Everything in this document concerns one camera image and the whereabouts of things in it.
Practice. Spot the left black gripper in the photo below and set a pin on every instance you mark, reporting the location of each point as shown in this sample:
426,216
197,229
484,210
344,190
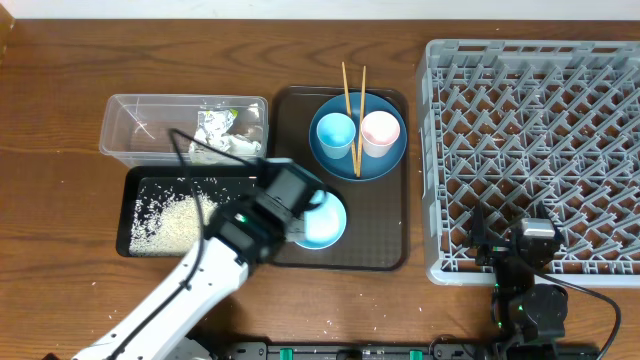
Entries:
311,205

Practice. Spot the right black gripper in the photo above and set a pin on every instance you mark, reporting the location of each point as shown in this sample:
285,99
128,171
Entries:
493,250

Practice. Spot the light blue rice bowl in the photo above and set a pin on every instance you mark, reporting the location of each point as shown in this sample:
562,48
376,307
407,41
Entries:
322,226

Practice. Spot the white tissue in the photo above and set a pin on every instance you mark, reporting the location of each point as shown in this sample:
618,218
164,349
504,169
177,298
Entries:
245,136

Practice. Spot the light blue cup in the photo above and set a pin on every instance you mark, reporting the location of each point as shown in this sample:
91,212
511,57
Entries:
336,133

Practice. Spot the green snack wrapper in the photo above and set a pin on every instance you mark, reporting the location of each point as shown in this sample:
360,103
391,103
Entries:
212,130

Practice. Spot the pink cup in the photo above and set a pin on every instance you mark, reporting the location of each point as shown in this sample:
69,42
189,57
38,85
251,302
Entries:
380,130

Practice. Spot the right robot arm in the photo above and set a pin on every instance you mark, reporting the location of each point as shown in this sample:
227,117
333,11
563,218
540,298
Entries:
530,315

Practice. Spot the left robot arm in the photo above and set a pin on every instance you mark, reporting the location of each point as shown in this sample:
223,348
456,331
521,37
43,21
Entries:
240,235

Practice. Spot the grey dishwasher rack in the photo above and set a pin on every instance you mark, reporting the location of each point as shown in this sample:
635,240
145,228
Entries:
512,124

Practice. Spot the left wooden chopstick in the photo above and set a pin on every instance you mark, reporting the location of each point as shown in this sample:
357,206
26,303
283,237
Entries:
349,114

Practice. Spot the wooden chopstick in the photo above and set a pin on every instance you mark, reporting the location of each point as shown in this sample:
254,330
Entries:
349,114
360,126

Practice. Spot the dark blue plate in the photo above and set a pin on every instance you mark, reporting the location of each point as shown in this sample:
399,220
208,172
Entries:
372,168

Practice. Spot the brown serving tray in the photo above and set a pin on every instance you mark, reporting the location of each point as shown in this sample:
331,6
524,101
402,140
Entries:
376,235

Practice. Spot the spilled white rice pile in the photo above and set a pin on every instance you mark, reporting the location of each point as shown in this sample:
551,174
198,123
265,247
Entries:
174,231

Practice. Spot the black plastic tray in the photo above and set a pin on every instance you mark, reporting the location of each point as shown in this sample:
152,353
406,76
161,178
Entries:
148,189

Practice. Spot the right wooden chopstick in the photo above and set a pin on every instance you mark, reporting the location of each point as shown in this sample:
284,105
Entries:
360,126

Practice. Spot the clear plastic bin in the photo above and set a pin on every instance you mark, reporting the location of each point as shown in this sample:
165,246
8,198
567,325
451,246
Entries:
136,126

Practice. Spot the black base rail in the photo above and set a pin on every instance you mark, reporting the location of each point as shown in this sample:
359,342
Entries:
444,349

